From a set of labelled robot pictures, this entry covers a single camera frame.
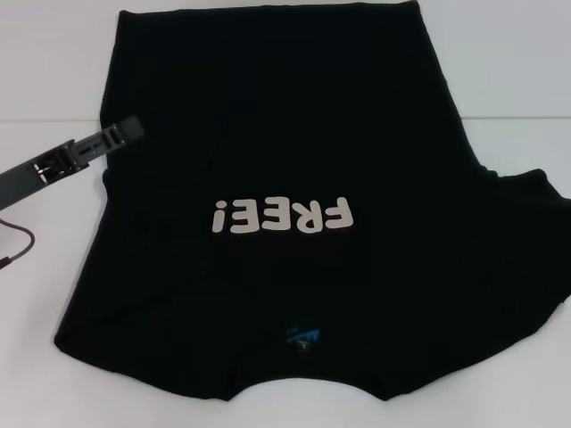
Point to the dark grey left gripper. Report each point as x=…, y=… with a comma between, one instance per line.
x=40, y=171

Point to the black shirt with FREE print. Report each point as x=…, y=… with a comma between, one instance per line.
x=312, y=134

